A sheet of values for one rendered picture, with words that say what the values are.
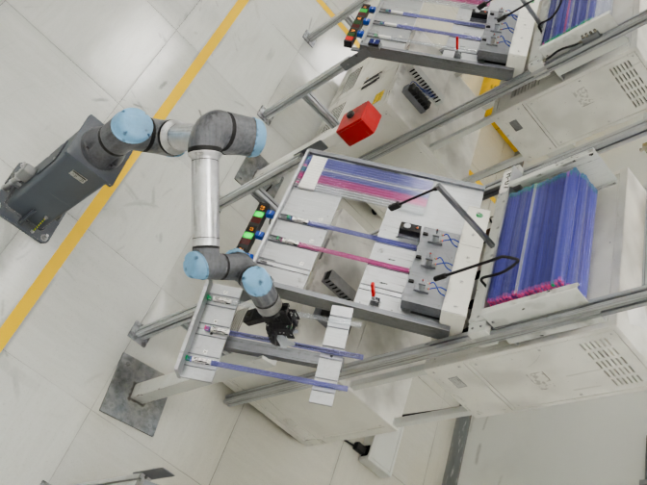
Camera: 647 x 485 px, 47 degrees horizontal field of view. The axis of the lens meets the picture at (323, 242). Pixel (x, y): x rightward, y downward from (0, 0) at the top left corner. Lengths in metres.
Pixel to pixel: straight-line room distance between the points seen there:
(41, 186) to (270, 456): 1.53
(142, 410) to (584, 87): 2.31
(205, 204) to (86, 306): 1.11
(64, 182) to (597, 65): 2.21
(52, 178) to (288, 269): 0.87
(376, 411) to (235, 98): 1.78
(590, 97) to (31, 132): 2.37
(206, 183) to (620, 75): 2.02
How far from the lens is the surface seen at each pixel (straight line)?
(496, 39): 3.60
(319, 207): 2.80
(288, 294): 2.56
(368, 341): 3.08
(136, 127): 2.46
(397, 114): 3.77
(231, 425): 3.34
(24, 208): 2.99
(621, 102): 3.58
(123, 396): 3.06
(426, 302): 2.46
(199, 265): 2.03
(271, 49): 4.29
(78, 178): 2.68
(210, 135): 2.11
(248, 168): 3.77
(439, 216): 2.80
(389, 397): 3.12
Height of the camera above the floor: 2.65
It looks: 42 degrees down
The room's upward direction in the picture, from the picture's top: 67 degrees clockwise
